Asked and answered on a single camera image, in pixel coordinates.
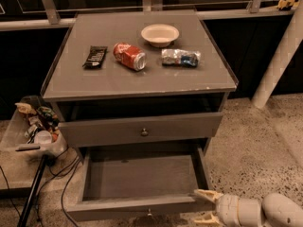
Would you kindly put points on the grey drawer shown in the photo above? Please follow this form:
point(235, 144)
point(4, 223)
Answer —
point(141, 180)
point(106, 132)

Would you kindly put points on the grey top drawer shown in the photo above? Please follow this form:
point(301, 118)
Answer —
point(106, 132)

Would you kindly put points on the yellow clamp on rail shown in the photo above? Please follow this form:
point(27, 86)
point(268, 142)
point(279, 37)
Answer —
point(286, 4)

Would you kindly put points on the grey drawer cabinet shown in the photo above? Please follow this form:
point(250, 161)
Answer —
point(115, 91)

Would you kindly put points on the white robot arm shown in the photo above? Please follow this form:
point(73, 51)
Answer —
point(275, 210)

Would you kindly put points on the clear plastic trash bin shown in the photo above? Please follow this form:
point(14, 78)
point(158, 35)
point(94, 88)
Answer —
point(32, 115)

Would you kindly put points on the black candy bar wrapper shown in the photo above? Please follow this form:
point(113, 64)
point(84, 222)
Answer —
point(96, 57)

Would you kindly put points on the black tripod leg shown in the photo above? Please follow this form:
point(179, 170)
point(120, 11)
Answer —
point(32, 193)

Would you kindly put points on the white paper bowl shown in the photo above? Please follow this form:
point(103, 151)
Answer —
point(160, 35)

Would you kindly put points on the crumpled silver chip bag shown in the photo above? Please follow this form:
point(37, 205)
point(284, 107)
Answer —
point(180, 57)

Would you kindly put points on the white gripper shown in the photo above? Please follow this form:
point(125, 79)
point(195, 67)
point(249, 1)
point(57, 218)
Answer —
point(227, 210)

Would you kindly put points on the white diagonal pole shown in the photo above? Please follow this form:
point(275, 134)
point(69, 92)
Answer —
point(291, 40)

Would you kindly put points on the white cup in bin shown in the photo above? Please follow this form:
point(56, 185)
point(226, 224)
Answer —
point(43, 137)

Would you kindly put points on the red soda can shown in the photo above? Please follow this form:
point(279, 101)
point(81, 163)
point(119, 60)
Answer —
point(130, 56)

